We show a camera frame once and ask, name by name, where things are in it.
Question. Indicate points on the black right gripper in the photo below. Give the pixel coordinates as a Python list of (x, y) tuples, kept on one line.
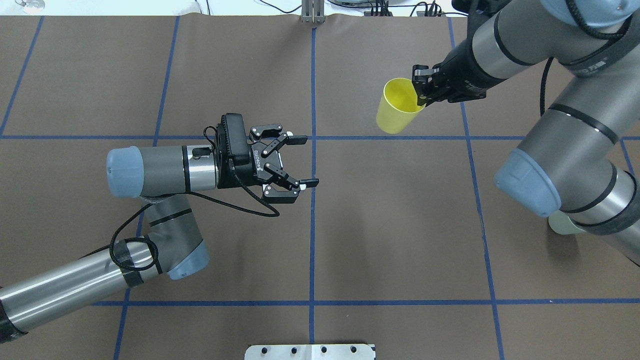
[(464, 68)]

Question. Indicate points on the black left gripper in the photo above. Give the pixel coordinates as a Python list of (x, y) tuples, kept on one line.
[(256, 161)]

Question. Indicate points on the yellow plastic cup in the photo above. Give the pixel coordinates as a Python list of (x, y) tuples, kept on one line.
[(398, 106)]

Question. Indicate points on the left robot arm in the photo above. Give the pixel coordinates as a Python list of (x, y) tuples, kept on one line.
[(162, 237)]

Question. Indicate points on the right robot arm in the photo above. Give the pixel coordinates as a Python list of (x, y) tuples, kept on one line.
[(561, 165)]

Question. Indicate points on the pale green cup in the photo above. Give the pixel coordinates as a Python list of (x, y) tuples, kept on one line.
[(562, 224)]

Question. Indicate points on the aluminium frame post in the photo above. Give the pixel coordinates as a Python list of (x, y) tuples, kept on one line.
[(313, 11)]

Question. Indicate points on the white camera pillar stand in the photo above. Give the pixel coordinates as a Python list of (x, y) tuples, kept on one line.
[(337, 351)]

